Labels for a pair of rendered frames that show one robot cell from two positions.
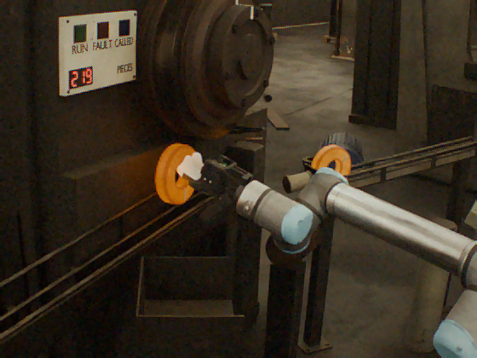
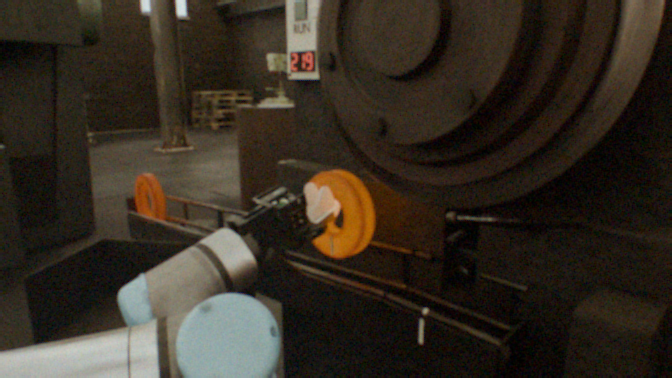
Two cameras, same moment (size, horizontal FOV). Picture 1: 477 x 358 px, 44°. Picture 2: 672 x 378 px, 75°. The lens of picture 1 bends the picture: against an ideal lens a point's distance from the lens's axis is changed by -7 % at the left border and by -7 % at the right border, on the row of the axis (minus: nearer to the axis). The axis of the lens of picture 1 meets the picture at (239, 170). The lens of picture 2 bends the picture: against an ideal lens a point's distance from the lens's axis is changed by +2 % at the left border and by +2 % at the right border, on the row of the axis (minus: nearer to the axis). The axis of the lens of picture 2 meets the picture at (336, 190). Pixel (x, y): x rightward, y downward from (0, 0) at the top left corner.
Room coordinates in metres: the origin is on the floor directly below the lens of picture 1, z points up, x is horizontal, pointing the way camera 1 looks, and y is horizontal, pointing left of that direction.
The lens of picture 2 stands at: (1.74, -0.55, 1.05)
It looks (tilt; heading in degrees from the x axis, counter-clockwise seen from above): 14 degrees down; 105
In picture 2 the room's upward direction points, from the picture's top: straight up
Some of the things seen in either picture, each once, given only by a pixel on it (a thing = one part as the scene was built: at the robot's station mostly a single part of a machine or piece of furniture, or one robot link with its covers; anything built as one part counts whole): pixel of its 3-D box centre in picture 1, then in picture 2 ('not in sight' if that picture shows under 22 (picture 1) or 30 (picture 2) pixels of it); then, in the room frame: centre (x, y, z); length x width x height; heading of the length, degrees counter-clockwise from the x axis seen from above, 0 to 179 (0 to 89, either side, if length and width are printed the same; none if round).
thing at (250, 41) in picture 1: (244, 56); (409, 26); (1.67, 0.00, 1.11); 0.28 x 0.06 x 0.28; 151
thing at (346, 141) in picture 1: (340, 160); not in sight; (3.89, -0.65, 0.17); 0.57 x 0.31 x 0.34; 171
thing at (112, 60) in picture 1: (100, 50); (330, 32); (1.48, 0.34, 1.15); 0.26 x 0.02 x 0.18; 151
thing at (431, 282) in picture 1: (430, 287); not in sight; (2.00, -0.73, 0.26); 0.12 x 0.12 x 0.52
